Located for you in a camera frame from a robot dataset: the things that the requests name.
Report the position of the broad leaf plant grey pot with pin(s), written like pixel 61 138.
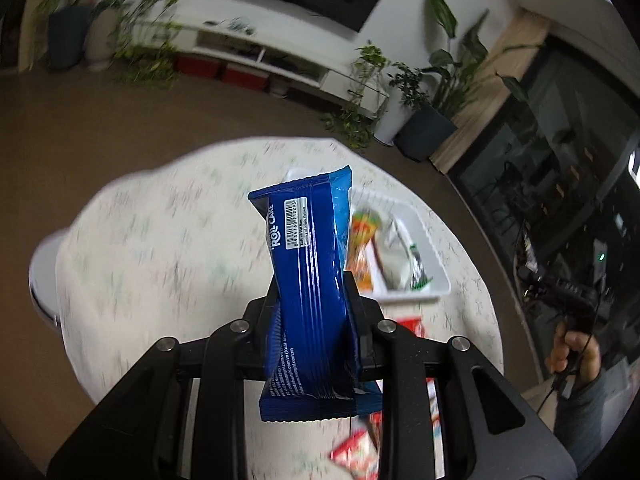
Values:
pixel 425 130

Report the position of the white plastic tray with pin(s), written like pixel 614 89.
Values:
pixel 430 265

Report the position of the beige curtain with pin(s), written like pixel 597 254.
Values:
pixel 500 85

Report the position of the round floral-cloth table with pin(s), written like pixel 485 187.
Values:
pixel 165 240

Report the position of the person's right hand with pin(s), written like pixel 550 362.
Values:
pixel 575 355

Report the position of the bushy plant white pot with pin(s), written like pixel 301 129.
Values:
pixel 395 115

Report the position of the pale pink snack packet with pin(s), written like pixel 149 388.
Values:
pixel 400 260

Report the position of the white television cabinet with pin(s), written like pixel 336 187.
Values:
pixel 300 60

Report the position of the blue snack packet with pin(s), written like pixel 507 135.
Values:
pixel 310 285

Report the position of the white round stool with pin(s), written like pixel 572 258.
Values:
pixel 45 280

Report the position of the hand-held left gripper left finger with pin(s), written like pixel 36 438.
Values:
pixel 260 320

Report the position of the glass sliding door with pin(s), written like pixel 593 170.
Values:
pixel 565 160

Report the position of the orange snack packet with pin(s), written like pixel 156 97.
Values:
pixel 362 250

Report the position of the red white fruit-print packet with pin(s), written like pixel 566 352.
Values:
pixel 357 452

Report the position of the red storage box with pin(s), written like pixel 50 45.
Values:
pixel 243 76
pixel 197 66

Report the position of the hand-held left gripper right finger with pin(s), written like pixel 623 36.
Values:
pixel 365 320

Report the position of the trailing green plant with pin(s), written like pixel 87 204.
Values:
pixel 367 70
pixel 150 50

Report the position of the small plant beige pot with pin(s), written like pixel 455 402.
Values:
pixel 102 40

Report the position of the person's right forearm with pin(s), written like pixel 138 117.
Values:
pixel 605 425

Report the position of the tall leafy plant grey pot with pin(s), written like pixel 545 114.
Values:
pixel 70 40

